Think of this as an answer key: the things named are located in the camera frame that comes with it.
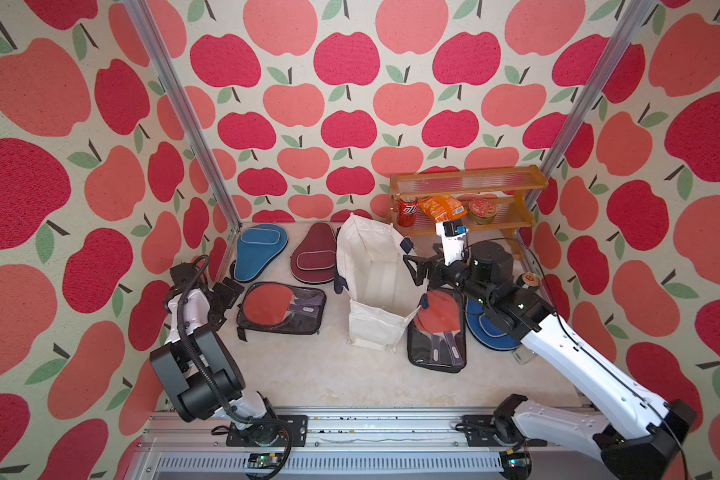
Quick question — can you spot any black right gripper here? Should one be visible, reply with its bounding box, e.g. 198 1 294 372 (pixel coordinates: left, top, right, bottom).
406 242 490 313

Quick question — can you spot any blue paddle case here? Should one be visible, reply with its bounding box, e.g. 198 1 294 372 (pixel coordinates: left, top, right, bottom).
466 299 520 352
230 224 289 283

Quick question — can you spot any maroon paddle case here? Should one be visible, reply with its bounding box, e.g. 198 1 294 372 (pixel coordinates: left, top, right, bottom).
290 222 337 285

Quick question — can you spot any white canvas tote bag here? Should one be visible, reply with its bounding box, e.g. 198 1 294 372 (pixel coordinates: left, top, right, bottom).
336 214 427 353

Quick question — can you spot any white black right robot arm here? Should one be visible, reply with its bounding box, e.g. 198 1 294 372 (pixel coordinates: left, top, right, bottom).
401 239 696 479

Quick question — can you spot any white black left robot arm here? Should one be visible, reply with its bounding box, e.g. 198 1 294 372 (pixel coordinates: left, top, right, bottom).
149 255 282 446

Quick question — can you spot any orange snack bag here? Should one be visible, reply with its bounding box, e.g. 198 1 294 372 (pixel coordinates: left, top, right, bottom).
418 195 467 223

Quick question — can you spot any green label drink can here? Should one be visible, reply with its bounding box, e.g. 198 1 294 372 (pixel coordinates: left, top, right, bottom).
516 272 541 291

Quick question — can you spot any red lidded round tin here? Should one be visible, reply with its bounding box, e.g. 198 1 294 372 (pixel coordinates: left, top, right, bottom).
468 198 498 225

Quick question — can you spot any wooden two-tier shelf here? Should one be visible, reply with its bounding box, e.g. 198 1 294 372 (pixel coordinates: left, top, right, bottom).
389 165 548 239

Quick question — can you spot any red soda can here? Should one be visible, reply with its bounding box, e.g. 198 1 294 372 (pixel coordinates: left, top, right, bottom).
397 197 419 228

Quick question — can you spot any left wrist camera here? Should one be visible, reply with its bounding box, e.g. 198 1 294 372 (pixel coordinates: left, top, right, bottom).
169 262 198 290

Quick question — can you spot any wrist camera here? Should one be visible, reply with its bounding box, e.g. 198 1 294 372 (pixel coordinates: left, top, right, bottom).
169 262 198 290
435 219 468 266

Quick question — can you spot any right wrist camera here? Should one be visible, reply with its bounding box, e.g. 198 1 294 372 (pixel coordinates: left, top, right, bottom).
435 219 468 266

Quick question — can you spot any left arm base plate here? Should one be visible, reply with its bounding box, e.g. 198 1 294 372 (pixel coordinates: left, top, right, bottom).
226 415 309 448

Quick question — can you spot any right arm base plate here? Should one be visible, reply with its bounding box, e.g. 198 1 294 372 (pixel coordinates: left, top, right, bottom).
454 415 548 449

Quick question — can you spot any aluminium front rail frame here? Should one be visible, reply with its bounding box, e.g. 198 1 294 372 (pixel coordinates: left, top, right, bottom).
123 407 612 479

